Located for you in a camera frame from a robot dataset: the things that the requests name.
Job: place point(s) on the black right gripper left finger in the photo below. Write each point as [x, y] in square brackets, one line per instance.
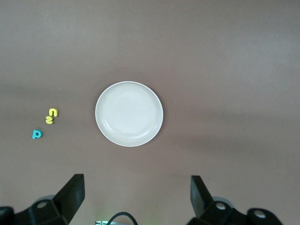
[68, 201]

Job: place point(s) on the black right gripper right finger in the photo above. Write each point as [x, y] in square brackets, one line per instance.
[201, 204]

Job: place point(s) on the teal foam letter p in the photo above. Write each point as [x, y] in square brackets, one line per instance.
[36, 134]

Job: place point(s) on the yellow foam letter m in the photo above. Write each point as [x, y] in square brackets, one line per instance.
[49, 120]

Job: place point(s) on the yellow foam letter u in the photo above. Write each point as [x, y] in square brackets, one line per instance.
[53, 112]

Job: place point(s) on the beige brown round plate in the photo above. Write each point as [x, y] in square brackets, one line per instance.
[129, 113]

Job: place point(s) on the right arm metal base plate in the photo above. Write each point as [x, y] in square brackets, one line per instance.
[99, 222]

